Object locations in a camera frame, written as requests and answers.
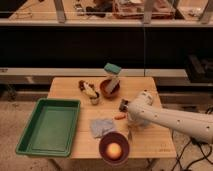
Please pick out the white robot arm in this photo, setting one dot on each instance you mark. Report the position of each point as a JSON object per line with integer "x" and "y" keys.
{"x": 199, "y": 126}

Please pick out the brown bowl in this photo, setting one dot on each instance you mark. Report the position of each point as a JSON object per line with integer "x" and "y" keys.
{"x": 114, "y": 92}

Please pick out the orange ball in bowl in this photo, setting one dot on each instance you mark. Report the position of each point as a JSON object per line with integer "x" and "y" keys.
{"x": 114, "y": 151}

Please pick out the wooden table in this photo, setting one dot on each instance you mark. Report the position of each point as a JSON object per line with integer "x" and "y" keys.
{"x": 151, "y": 142}

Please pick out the teal topped sponge block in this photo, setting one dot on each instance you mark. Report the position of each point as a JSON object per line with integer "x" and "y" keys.
{"x": 113, "y": 71}

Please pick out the brown yellow toy animal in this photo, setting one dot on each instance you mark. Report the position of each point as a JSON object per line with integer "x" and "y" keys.
{"x": 87, "y": 88}

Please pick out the small metal cup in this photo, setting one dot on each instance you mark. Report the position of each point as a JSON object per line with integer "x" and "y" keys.
{"x": 94, "y": 101}

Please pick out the orange carrot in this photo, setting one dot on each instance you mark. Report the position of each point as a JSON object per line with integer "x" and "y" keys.
{"x": 120, "y": 117}

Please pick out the grey folded cloth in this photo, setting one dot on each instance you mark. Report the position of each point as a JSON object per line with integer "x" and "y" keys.
{"x": 101, "y": 127}

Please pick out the green plastic tray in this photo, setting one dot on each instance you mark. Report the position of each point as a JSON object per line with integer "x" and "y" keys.
{"x": 51, "y": 128}

